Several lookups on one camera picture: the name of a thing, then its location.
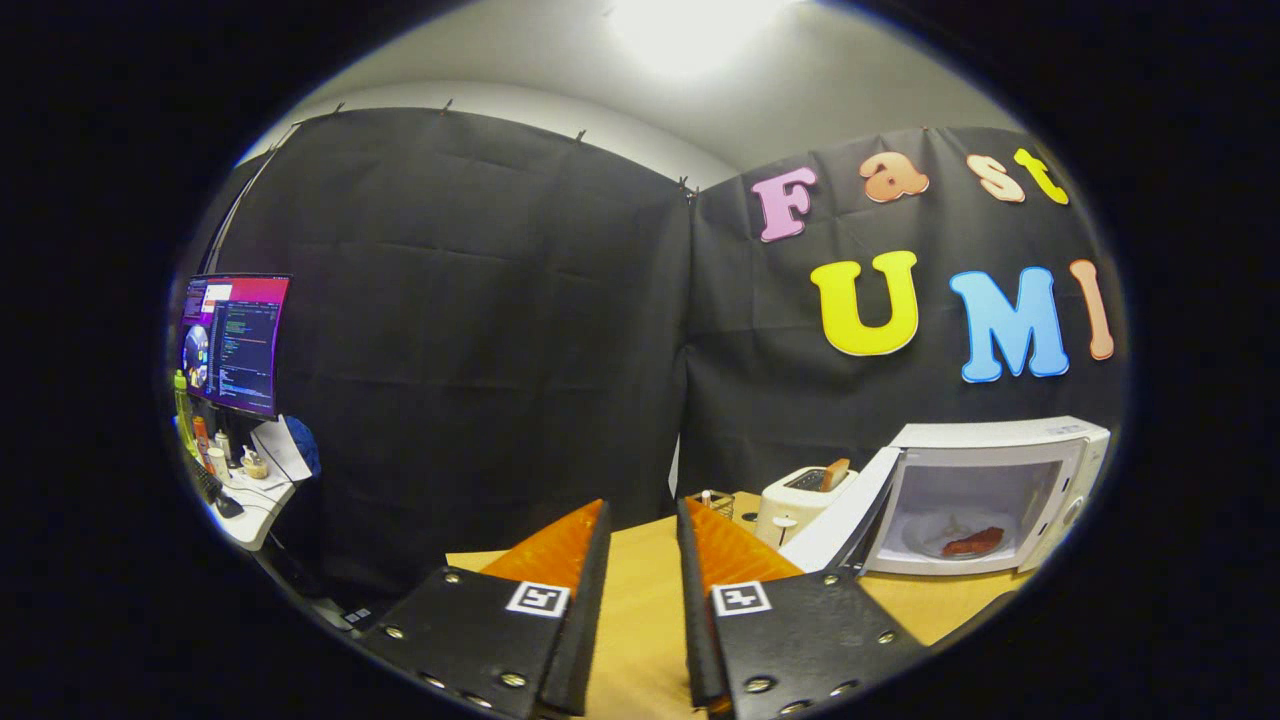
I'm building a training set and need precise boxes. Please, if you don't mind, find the black backdrop cloth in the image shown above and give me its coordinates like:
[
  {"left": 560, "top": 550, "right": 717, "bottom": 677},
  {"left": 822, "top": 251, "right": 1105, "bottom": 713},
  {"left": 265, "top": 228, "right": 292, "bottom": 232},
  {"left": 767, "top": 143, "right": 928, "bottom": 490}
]
[{"left": 180, "top": 105, "right": 1131, "bottom": 601}]

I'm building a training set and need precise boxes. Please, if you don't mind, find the reddish brown meat piece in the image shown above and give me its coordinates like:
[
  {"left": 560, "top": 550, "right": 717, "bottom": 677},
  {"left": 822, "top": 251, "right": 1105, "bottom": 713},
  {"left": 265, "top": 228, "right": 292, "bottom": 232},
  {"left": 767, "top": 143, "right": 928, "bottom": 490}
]
[{"left": 941, "top": 526, "right": 1005, "bottom": 558}]

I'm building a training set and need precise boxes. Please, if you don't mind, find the blue cloth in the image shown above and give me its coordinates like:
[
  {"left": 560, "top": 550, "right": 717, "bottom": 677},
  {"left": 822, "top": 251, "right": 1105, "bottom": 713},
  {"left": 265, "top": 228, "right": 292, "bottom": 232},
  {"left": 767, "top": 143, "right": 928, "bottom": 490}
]
[{"left": 285, "top": 415, "right": 321, "bottom": 479}]

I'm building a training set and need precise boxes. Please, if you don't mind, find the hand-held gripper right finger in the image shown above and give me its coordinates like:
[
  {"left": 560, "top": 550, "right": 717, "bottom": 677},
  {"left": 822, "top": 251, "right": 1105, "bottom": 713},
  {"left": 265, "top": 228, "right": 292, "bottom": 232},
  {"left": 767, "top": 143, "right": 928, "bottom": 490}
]
[{"left": 676, "top": 497, "right": 926, "bottom": 720}]

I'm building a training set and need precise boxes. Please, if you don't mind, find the white toaster oven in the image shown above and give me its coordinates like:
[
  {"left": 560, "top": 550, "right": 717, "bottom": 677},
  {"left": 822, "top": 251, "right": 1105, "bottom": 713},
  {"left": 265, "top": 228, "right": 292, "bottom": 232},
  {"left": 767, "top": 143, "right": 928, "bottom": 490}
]
[{"left": 780, "top": 415, "right": 1113, "bottom": 578}]

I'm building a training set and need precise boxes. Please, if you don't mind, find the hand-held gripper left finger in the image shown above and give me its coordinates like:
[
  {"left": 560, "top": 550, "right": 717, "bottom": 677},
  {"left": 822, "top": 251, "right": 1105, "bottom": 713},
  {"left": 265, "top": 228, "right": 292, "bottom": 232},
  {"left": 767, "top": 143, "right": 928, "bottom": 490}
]
[{"left": 355, "top": 498, "right": 613, "bottom": 720}]

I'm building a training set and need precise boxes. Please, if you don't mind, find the white pop-up toaster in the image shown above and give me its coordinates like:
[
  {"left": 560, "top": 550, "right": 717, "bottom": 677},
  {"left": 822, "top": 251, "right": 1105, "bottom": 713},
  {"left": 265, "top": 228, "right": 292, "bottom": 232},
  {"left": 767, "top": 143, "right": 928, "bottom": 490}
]
[{"left": 755, "top": 465, "right": 859, "bottom": 549}]

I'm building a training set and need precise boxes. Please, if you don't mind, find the glass turntable plate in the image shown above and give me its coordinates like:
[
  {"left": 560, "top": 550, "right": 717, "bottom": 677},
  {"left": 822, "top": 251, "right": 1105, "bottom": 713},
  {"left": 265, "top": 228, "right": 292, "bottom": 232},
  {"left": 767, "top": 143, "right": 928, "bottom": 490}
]
[{"left": 903, "top": 508, "right": 1021, "bottom": 559}]

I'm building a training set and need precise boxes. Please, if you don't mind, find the white paper sheet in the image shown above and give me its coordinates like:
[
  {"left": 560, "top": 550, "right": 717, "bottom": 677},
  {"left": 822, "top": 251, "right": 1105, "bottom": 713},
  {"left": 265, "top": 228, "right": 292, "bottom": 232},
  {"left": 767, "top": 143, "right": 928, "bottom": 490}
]
[{"left": 250, "top": 418, "right": 313, "bottom": 484}]

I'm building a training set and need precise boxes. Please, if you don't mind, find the white desk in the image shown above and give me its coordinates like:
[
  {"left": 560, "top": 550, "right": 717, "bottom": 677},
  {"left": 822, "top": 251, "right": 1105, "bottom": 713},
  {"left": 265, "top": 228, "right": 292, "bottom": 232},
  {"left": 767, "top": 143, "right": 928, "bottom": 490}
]
[{"left": 175, "top": 440, "right": 301, "bottom": 551}]

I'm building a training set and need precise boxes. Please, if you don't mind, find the computer monitor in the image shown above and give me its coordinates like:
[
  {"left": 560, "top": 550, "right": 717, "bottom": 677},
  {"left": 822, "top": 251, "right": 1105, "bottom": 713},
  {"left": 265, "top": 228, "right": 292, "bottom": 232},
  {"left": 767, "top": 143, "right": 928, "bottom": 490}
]
[{"left": 180, "top": 274, "right": 292, "bottom": 418}]

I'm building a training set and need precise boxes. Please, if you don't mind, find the green drink bottle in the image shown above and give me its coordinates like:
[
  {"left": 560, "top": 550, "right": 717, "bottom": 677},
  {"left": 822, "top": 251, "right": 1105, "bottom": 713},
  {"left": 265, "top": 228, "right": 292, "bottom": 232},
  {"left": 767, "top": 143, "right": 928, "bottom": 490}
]
[{"left": 173, "top": 370, "right": 197, "bottom": 456}]

